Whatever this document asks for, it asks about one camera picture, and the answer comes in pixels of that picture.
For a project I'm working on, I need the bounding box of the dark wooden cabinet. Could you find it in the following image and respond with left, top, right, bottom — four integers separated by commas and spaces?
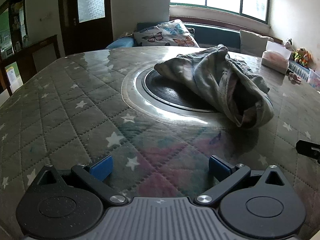
0, 0, 61, 96

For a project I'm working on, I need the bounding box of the butterfly print pillow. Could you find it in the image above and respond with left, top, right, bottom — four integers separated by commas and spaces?
132, 19, 200, 48

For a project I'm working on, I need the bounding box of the plain white pillow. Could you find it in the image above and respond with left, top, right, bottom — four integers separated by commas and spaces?
239, 29, 275, 54

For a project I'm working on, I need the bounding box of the tissue box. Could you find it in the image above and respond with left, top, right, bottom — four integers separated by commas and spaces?
260, 41, 292, 75

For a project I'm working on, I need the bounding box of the dark wooden glass door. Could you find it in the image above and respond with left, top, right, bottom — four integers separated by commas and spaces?
58, 0, 113, 56

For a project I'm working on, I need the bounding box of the striped blue bench mat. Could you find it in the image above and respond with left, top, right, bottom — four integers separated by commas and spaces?
287, 59, 311, 81

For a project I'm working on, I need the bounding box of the orange tiger plush toy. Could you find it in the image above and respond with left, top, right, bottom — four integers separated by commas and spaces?
301, 51, 312, 67

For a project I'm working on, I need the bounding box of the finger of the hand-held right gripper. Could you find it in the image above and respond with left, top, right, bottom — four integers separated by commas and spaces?
296, 139, 320, 165

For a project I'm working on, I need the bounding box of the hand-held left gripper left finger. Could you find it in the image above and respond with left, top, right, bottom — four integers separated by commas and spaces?
26, 155, 128, 207

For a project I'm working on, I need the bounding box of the green and yellow plush toy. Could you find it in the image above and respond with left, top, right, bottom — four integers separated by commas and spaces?
294, 47, 307, 63

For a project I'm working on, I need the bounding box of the clear plastic storage box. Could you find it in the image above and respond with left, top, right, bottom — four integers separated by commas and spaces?
307, 69, 320, 91

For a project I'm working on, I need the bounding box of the blue seat cushion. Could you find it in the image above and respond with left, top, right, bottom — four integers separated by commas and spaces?
105, 37, 137, 49

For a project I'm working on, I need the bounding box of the teal upholstered bench sofa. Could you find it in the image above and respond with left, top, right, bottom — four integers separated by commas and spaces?
136, 21, 242, 53

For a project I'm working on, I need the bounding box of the quilted star tablecloth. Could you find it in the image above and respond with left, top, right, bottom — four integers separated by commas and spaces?
0, 46, 320, 240

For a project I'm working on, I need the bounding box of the round black inset hotplate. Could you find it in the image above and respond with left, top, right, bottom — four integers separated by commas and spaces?
121, 66, 273, 125

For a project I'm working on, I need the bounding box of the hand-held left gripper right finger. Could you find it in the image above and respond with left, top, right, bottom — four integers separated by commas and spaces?
195, 155, 293, 207

